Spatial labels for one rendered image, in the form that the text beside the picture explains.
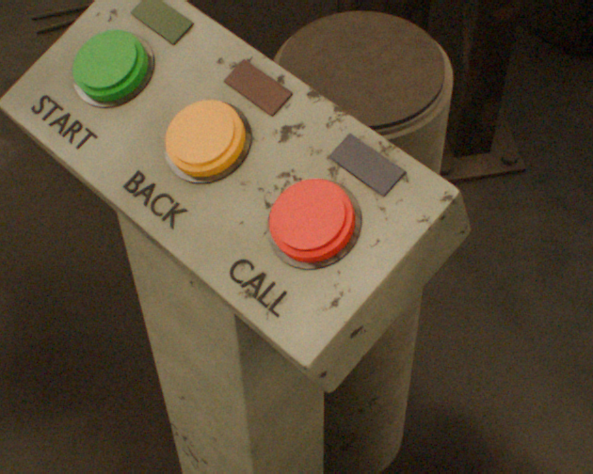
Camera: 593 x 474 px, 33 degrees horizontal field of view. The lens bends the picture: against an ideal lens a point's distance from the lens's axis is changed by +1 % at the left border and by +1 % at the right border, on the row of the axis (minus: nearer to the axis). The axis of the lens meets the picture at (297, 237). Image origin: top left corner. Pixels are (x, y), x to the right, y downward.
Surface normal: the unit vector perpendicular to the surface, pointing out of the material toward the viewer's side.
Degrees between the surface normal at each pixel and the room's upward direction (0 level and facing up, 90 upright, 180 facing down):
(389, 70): 0
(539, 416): 0
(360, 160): 20
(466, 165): 0
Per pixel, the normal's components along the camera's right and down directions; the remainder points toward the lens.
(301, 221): -0.26, -0.38
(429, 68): -0.02, -0.61
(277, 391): 0.70, 0.55
